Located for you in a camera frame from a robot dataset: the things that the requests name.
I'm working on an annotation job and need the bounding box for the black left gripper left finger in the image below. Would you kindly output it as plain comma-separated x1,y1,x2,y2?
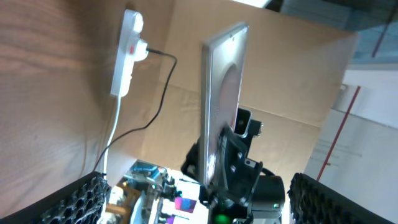
1,172,110,224

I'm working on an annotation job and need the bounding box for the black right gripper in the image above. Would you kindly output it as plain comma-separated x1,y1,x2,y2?
181,119,263,223

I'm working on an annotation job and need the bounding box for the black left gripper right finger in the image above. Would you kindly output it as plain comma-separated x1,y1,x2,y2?
287,173,392,224

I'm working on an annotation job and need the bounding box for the black charger cable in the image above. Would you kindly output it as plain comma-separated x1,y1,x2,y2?
91,47,178,174

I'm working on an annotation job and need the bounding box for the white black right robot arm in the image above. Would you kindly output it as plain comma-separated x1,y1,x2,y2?
181,119,285,223

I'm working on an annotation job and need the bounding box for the white charger plug adapter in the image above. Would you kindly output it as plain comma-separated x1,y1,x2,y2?
132,39,149,62

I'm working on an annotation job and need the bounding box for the brown cardboard panel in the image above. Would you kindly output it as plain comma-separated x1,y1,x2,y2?
108,1,358,185

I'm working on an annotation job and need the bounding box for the white power strip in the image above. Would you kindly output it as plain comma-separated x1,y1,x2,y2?
110,9,144,98

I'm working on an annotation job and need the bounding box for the white power strip cord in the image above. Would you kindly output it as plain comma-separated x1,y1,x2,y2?
101,95,123,181

